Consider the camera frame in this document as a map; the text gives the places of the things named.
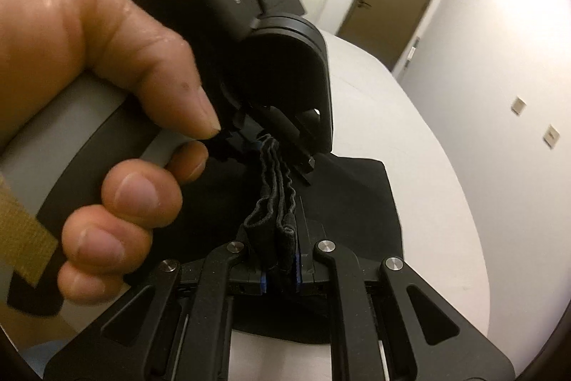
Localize black denim pants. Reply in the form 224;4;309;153
160;134;403;344

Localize person's left hand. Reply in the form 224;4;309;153
1;0;221;305

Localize white bed mattress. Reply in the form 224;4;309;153
101;0;492;381

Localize brown wooden door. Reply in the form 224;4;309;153
338;0;432;70

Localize tan wrist strap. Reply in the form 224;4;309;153
0;172;60;288

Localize wall light switch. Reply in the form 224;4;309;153
543;125;560;149

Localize wall power socket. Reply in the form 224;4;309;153
511;97;526;115

